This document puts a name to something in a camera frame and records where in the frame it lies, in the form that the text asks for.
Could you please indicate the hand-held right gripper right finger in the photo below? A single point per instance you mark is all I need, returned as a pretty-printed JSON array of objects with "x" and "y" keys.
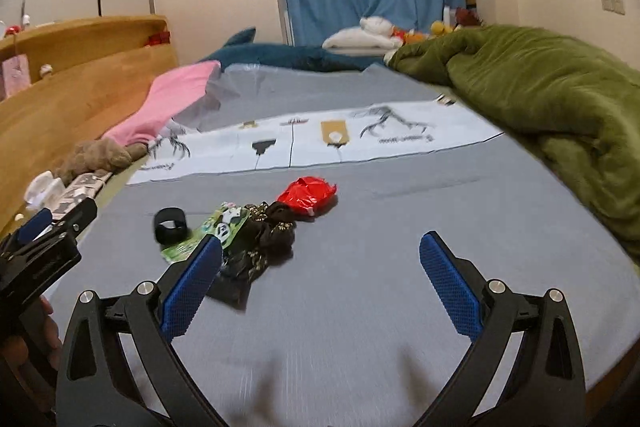
[{"x": 450, "y": 287}]

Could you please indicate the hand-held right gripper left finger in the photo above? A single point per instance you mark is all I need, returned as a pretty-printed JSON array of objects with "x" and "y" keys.
[{"x": 192, "y": 289}]

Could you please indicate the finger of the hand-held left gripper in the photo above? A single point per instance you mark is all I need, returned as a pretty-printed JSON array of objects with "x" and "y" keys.
[
  {"x": 32, "y": 224},
  {"x": 75, "y": 214}
]

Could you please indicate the black band roll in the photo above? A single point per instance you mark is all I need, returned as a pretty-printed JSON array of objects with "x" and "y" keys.
[{"x": 170, "y": 229}]

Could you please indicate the green panda print packet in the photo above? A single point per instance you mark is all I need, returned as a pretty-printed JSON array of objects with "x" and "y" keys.
[{"x": 220, "y": 222}]

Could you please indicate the black patterned cloth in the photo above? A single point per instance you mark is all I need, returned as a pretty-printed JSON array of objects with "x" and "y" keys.
[{"x": 270, "y": 232}]

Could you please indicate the red plastic bag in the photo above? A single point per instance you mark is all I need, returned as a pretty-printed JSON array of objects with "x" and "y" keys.
[{"x": 305, "y": 197}]

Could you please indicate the person's left hand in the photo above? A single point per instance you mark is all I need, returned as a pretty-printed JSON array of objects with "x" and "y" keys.
[{"x": 50, "y": 339}]

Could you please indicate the patterned beige pouch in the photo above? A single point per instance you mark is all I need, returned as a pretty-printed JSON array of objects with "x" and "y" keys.
[{"x": 82, "y": 194}]

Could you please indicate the grey printed bedspread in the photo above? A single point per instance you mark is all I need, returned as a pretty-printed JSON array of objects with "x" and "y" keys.
[{"x": 360, "y": 267}]

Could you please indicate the wooden headboard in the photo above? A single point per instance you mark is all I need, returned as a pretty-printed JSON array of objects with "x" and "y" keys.
[{"x": 75, "y": 102}]

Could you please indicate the pink folded cloth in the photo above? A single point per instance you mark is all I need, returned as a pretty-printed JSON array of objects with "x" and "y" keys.
[{"x": 165, "y": 102}]

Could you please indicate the small round figurine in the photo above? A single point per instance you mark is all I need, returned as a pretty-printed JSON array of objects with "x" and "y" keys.
[{"x": 46, "y": 72}]

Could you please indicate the red and white toy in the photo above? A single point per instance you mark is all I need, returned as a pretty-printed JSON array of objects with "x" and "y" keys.
[{"x": 12, "y": 29}]

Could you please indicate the red ornament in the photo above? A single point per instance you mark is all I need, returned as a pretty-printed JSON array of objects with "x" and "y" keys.
[{"x": 160, "y": 38}]

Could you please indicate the green blanket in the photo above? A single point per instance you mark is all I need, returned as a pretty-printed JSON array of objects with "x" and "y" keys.
[{"x": 550, "y": 92}]

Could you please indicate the blue shark plush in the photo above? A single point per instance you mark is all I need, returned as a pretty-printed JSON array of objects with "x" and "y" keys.
[{"x": 290, "y": 57}]

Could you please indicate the orange plush toy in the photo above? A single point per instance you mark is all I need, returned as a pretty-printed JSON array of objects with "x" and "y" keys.
[{"x": 414, "y": 37}]

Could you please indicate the yellow plush toy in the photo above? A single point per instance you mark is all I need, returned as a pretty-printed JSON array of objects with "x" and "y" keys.
[{"x": 440, "y": 27}]

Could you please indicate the red brown plush toy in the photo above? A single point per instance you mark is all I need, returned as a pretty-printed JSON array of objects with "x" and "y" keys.
[{"x": 467, "y": 17}]

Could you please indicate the white plush toy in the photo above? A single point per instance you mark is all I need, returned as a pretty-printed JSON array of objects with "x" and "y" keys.
[{"x": 376, "y": 25}]

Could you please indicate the white bottle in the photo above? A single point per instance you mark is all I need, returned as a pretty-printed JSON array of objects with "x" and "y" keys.
[{"x": 447, "y": 13}]

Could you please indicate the double wall switch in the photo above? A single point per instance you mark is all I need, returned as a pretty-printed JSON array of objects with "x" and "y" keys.
[{"x": 612, "y": 5}]

